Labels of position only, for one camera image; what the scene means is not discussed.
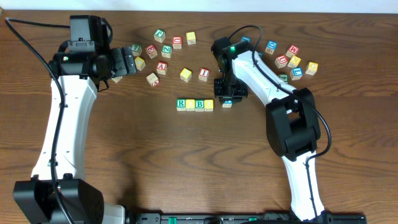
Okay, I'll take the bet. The yellow O block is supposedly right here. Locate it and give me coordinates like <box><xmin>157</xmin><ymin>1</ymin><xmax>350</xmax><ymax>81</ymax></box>
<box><xmin>204</xmin><ymin>99</ymin><xmax>214</xmax><ymax>112</ymax></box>
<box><xmin>185</xmin><ymin>99</ymin><xmax>195</xmax><ymax>111</ymax></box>

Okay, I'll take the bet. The red E block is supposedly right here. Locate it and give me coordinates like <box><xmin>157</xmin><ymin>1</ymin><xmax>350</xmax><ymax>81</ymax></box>
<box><xmin>145</xmin><ymin>44</ymin><xmax>158</xmax><ymax>58</ymax></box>

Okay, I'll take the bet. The green B block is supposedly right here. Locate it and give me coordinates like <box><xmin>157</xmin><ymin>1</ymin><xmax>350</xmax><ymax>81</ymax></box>
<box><xmin>195</xmin><ymin>100</ymin><xmax>205</xmax><ymax>112</ymax></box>

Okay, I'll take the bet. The blue D block right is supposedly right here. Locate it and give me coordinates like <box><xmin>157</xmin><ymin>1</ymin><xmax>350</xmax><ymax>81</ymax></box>
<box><xmin>265</xmin><ymin>40</ymin><xmax>278</xmax><ymax>55</ymax></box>

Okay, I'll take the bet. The yellow C block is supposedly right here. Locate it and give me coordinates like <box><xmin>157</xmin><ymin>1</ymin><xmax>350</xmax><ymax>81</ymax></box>
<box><xmin>134</xmin><ymin>57</ymin><xmax>146</xmax><ymax>71</ymax></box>

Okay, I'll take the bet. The red sided tan block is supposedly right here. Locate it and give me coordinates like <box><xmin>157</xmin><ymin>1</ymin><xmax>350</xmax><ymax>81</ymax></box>
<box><xmin>146</xmin><ymin>73</ymin><xmax>160</xmax><ymax>86</ymax></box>

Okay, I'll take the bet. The red U block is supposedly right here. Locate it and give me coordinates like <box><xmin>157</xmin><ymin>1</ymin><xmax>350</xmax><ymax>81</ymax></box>
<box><xmin>172</xmin><ymin>36</ymin><xmax>182</xmax><ymax>49</ymax></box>

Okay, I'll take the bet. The green Z block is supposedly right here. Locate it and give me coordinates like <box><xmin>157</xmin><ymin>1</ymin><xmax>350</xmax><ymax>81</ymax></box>
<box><xmin>161</xmin><ymin>45</ymin><xmax>172</xmax><ymax>58</ymax></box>

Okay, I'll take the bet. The green V block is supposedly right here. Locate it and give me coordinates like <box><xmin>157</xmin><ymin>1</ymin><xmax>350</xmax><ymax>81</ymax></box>
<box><xmin>112</xmin><ymin>76</ymin><xmax>123</xmax><ymax>83</ymax></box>

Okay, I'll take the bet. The red M block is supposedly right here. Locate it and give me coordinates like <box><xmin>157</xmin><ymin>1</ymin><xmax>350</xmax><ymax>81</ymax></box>
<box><xmin>285</xmin><ymin>45</ymin><xmax>300</xmax><ymax>58</ymax></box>

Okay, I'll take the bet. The yellow block far right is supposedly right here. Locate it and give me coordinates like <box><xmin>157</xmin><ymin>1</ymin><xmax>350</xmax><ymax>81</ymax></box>
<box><xmin>305</xmin><ymin>62</ymin><xmax>318</xmax><ymax>75</ymax></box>

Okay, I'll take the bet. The blue L block right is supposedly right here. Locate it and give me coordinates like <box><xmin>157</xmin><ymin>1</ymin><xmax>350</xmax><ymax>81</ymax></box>
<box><xmin>290</xmin><ymin>67</ymin><xmax>303</xmax><ymax>80</ymax></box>

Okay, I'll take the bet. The yellow top block right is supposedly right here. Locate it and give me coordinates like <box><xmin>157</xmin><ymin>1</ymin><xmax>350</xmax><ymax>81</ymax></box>
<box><xmin>287</xmin><ymin>55</ymin><xmax>301</xmax><ymax>68</ymax></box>

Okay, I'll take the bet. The green 7 block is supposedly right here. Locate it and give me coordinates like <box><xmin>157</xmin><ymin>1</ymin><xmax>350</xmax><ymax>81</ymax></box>
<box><xmin>131</xmin><ymin>44</ymin><xmax>142</xmax><ymax>57</ymax></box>

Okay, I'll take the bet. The green J block top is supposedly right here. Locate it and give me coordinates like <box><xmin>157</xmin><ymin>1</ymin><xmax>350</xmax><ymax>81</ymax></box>
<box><xmin>154</xmin><ymin>29</ymin><xmax>166</xmax><ymax>43</ymax></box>

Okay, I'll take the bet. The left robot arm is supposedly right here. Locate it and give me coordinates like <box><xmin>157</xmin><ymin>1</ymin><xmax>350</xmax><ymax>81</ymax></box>
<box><xmin>13</xmin><ymin>47</ymin><xmax>136</xmax><ymax>223</ymax></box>

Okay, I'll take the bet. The red V block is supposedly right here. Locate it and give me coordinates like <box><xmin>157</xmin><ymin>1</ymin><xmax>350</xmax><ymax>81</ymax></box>
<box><xmin>156</xmin><ymin>62</ymin><xmax>168</xmax><ymax>75</ymax></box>

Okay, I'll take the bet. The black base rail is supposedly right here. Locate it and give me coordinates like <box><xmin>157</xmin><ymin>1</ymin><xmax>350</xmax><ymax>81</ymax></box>
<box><xmin>126</xmin><ymin>212</ymin><xmax>367</xmax><ymax>224</ymax></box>

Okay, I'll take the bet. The green R block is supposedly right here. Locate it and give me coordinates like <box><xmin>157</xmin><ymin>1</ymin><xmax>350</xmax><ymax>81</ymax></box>
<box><xmin>176</xmin><ymin>98</ymin><xmax>186</xmax><ymax>111</ymax></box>

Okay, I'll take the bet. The blue T block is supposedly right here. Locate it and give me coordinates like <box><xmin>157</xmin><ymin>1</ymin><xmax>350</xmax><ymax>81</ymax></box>
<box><xmin>222</xmin><ymin>100</ymin><xmax>233</xmax><ymax>108</ymax></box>

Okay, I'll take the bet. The blue D block upper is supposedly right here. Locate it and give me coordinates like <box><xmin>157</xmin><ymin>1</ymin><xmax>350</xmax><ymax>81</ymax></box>
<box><xmin>241</xmin><ymin>36</ymin><xmax>251</xmax><ymax>42</ymax></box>

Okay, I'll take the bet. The yellow block lower centre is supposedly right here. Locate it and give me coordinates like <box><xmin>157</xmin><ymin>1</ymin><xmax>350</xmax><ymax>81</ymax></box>
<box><xmin>180</xmin><ymin>68</ymin><xmax>192</xmax><ymax>82</ymax></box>

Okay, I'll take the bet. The green 4 block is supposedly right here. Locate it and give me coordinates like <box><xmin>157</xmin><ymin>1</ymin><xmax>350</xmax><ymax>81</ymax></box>
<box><xmin>279</xmin><ymin>74</ymin><xmax>289</xmax><ymax>83</ymax></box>

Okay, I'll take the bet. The red I block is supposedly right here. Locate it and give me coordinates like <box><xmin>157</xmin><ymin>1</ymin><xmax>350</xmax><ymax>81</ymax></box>
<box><xmin>198</xmin><ymin>68</ymin><xmax>210</xmax><ymax>82</ymax></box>

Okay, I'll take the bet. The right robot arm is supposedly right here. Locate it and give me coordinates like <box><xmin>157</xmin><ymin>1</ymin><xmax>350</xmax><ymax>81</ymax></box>
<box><xmin>211</xmin><ymin>37</ymin><xmax>325</xmax><ymax>221</ymax></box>

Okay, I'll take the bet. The blue d block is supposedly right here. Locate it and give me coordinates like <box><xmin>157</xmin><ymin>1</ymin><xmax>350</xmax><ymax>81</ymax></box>
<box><xmin>241</xmin><ymin>36</ymin><xmax>251</xmax><ymax>42</ymax></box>
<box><xmin>265</xmin><ymin>40</ymin><xmax>278</xmax><ymax>55</ymax></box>

